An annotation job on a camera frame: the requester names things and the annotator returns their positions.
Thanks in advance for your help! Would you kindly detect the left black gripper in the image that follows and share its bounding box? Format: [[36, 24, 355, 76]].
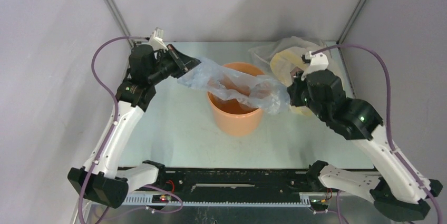
[[147, 44, 200, 85]]

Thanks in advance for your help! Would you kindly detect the blue plastic trash bag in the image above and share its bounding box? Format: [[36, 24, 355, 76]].
[[177, 57, 290, 115]]

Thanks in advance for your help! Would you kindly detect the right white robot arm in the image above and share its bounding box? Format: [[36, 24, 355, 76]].
[[287, 70, 442, 222]]

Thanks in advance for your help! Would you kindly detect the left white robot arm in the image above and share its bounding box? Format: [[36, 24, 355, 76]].
[[67, 44, 201, 209]]

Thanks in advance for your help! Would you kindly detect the orange plastic trash bin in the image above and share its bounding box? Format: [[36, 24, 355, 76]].
[[207, 62, 264, 137]]

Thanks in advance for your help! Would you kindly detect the clear white plastic bag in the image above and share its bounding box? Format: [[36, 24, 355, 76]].
[[248, 36, 326, 76]]

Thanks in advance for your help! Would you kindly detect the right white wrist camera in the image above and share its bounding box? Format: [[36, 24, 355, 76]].
[[301, 51, 329, 81]]

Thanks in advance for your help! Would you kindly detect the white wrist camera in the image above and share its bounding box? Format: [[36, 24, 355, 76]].
[[301, 51, 329, 81], [146, 27, 168, 52]]

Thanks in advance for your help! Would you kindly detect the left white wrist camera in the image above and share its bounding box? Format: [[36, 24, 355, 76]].
[[146, 27, 168, 52]]

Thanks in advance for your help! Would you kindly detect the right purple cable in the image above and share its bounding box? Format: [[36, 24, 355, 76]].
[[310, 43, 444, 224]]

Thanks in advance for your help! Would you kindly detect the purple cable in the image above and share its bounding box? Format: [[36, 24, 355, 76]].
[[77, 36, 184, 224], [310, 43, 444, 224]]

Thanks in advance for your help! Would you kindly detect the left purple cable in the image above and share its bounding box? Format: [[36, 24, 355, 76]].
[[77, 36, 184, 224]]

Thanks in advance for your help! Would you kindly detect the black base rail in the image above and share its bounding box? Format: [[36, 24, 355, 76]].
[[134, 166, 342, 204]]

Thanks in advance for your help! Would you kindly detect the aluminium frame front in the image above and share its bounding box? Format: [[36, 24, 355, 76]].
[[70, 170, 409, 224]]

